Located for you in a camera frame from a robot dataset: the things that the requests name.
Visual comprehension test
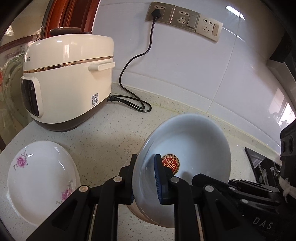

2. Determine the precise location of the red and white bowl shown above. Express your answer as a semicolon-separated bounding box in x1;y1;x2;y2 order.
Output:
133;113;232;229

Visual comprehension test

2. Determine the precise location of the black power cable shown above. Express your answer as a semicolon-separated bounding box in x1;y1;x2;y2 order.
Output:
107;5;166;114

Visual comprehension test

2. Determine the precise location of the dark range hood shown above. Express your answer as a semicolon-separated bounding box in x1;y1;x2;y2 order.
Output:
267;30;296;77

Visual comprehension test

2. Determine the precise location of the cream rice cooker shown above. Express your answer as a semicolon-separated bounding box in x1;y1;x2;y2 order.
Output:
20;27;116;133

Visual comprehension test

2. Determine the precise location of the small white floral plate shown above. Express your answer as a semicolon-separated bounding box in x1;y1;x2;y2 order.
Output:
7;141;80;229

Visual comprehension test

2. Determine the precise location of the beige wall socket panel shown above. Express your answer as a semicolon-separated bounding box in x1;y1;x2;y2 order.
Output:
171;6;201;32
145;2;176;24
195;14;223;43

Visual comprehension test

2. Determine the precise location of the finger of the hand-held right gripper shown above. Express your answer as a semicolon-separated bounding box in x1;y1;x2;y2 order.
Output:
191;173;282;198

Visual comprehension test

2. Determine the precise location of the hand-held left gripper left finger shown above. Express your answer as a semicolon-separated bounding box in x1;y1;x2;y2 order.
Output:
25;154;138;241

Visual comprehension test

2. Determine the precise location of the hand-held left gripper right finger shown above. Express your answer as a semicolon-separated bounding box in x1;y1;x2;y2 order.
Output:
154;154;262;241

